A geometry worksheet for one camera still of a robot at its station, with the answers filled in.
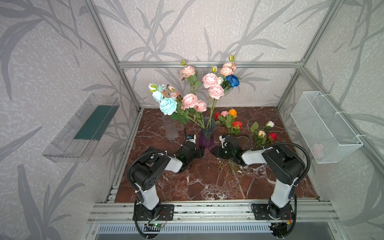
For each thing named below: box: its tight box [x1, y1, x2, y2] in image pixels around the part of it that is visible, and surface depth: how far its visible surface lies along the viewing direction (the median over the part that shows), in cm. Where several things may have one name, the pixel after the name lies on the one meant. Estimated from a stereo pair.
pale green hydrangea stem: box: [148, 83, 187, 125], surface depth 61 cm
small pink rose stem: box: [220, 110, 229, 127], surface depth 114 cm
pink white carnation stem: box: [180, 59, 202, 95], surface depth 79 cm
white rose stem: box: [217, 76, 224, 85], surface depth 75 cm
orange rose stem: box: [228, 109, 238, 131], surface depth 114 cm
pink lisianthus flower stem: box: [219, 54, 237, 76], surface depth 75 cm
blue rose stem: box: [225, 74, 240, 89], surface depth 74 cm
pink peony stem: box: [180, 93, 207, 129], surface depth 72 cm
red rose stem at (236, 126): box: [230, 121, 243, 135], surface depth 107 cm
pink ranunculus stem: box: [202, 72, 225, 129], surface depth 72 cm
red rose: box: [268, 133, 277, 142], surface depth 101 cm
